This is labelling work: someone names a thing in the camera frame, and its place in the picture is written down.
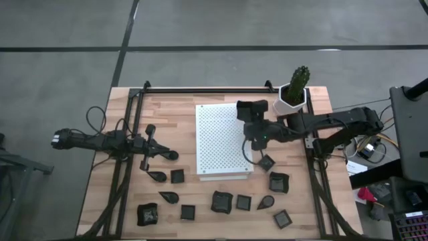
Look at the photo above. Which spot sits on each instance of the black wavy-edged square plate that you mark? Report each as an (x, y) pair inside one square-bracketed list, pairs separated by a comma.
[(279, 182), (221, 202), (252, 110), (147, 214)]

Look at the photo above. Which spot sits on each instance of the white perforated metal shelf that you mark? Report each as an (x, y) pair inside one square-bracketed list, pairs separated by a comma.
[(217, 144)]

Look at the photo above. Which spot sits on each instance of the black teardrop mini plate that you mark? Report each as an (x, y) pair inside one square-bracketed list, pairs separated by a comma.
[(173, 155), (267, 201), (158, 176), (170, 197)]

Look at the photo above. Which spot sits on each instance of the white paper sheet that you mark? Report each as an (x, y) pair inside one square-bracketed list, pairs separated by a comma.
[(355, 167)]

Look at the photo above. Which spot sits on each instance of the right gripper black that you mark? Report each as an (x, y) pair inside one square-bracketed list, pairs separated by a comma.
[(255, 132)]

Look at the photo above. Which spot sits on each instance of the black small square plate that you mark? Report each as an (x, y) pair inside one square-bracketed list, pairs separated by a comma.
[(283, 219), (243, 202), (177, 176), (266, 162), (188, 212)]

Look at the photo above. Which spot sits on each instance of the small red object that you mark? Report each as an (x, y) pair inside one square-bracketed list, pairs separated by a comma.
[(365, 194)]

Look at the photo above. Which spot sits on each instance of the grey metal equipment stand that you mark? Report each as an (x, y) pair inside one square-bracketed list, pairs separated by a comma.
[(411, 134)]

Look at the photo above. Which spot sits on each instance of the green cactus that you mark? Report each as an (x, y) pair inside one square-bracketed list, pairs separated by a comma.
[(297, 83)]

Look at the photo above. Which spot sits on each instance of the black round pole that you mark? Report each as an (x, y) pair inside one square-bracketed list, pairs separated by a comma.
[(418, 90)]

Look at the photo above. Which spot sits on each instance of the silver metal mounting bracket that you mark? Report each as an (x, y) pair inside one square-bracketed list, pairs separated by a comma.
[(309, 143)]

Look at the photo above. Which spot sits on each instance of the keyboard with coloured backlight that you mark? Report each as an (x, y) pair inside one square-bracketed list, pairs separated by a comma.
[(411, 229)]

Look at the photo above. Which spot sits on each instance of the dark grey metal stand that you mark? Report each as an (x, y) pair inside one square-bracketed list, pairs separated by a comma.
[(23, 164)]

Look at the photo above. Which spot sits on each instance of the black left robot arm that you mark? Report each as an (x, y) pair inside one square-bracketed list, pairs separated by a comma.
[(97, 142)]

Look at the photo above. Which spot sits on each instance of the small blue white device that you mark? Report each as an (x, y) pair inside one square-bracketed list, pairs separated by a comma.
[(368, 149)]

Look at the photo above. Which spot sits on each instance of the black flat bar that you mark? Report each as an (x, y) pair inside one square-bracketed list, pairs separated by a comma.
[(374, 174)]

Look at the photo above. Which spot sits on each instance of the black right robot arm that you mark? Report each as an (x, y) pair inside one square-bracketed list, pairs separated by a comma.
[(334, 122)]

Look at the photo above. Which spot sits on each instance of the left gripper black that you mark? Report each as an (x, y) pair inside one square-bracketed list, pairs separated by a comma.
[(147, 147)]

